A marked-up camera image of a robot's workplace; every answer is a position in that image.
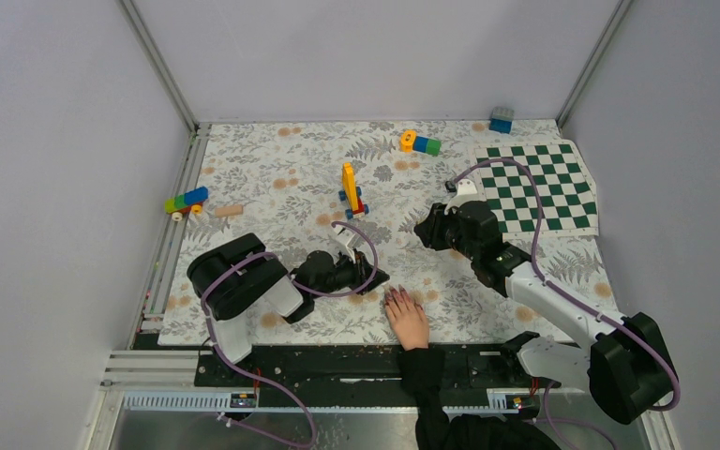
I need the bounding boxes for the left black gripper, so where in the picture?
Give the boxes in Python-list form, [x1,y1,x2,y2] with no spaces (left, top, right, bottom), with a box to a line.
[312,247,389,299]

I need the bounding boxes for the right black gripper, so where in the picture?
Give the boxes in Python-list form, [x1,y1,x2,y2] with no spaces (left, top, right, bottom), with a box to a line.
[413,201,480,261]

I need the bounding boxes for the black sleeved forearm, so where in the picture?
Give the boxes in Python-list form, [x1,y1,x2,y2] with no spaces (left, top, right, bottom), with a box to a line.
[397,349,558,449]

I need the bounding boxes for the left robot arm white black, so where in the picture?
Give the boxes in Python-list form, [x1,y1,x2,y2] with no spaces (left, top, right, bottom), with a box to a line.
[187,228,390,385]

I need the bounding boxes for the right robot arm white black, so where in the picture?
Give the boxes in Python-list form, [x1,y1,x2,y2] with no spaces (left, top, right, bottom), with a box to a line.
[414,201,679,425]

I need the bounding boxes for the person's hand dark nails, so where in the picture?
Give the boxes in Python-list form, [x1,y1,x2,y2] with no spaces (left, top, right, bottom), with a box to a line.
[384,286,429,351]

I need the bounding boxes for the yellow red toy block car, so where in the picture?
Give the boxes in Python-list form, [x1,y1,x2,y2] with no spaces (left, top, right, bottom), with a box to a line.
[338,162,369,219]

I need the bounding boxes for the orange blue green block row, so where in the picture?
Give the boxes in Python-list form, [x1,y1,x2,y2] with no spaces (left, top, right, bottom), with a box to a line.
[399,129,442,157]

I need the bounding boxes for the green white checkerboard mat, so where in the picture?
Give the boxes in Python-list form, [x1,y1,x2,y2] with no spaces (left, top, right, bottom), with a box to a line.
[470,140,599,239]

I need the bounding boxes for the floral patterned table cloth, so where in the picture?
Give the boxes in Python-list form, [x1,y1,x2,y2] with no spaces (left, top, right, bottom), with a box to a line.
[157,120,616,347]

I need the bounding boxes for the grey blue lego bricks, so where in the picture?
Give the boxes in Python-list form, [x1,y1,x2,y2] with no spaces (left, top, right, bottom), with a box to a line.
[488,106,515,134]

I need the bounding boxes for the small beige wooden block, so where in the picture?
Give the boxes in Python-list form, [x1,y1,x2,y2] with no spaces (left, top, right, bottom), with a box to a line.
[214,204,244,218]

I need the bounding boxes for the green blue block stack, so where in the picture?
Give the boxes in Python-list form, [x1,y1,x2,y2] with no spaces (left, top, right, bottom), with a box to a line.
[164,187,209,221]

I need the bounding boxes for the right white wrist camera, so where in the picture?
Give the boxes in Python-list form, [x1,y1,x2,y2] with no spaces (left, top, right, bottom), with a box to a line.
[444,178,481,215]

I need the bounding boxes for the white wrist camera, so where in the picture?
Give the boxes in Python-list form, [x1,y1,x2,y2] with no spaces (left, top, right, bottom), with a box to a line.
[444,178,481,215]
[333,224,361,263]

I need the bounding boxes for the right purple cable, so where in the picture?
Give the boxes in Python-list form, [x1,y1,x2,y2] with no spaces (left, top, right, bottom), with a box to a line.
[449,157,683,450]

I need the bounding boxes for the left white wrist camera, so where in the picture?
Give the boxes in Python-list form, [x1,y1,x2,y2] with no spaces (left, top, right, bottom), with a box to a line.
[333,224,361,263]

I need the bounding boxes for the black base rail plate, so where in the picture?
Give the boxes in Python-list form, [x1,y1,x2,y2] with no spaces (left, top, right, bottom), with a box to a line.
[194,344,549,413]

